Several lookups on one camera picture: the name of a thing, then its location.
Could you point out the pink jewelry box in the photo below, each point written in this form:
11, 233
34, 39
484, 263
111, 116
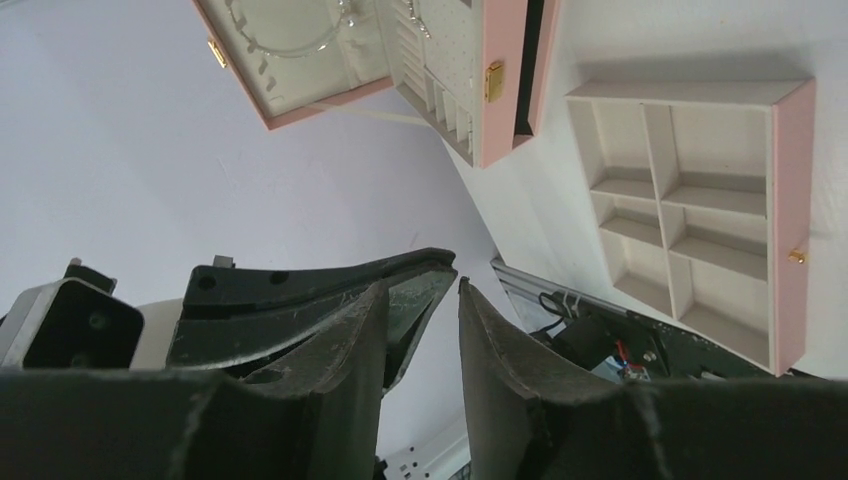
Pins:
474, 71

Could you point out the beige six-compartment tray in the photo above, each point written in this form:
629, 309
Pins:
701, 193

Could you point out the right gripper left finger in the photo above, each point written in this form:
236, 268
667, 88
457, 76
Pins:
320, 403

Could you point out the black mounting base plate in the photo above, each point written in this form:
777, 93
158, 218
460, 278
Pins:
639, 347

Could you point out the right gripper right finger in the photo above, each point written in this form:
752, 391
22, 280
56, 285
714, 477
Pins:
530, 413

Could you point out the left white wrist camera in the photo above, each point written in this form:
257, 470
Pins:
76, 322

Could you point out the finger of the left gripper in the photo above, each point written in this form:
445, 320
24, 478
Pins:
238, 320

